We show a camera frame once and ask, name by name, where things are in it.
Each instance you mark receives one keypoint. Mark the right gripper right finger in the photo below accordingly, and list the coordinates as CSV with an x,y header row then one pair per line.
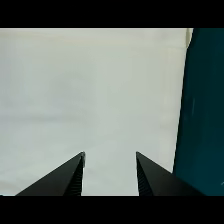
x,y
156,183

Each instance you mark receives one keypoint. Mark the white garment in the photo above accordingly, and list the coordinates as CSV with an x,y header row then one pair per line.
x,y
93,96

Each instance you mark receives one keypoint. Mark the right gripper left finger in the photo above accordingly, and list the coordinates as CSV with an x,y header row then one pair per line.
x,y
61,181

